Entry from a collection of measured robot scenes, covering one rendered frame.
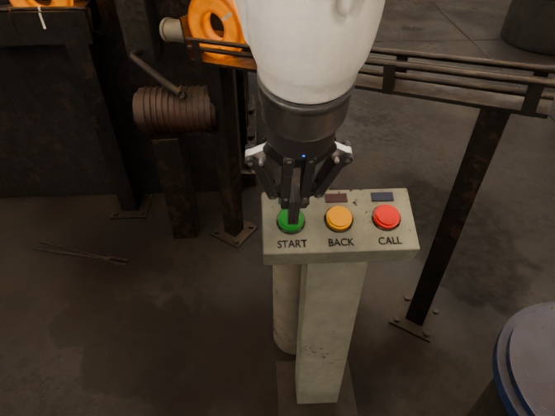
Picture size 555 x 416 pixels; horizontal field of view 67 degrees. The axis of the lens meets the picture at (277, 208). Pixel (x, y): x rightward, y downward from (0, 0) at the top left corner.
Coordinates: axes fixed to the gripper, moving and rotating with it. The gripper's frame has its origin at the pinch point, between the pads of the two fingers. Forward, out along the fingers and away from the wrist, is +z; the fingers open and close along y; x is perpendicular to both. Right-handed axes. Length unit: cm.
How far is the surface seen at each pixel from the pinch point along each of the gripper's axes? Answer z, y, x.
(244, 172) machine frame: 84, 11, -60
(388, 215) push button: 4.3, -15.0, 0.0
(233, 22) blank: 11, 10, -54
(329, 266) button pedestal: 10.8, -5.9, 5.6
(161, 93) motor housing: 32, 31, -52
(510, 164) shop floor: 94, -100, -67
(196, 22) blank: 15, 19, -59
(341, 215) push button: 4.3, -7.7, -0.3
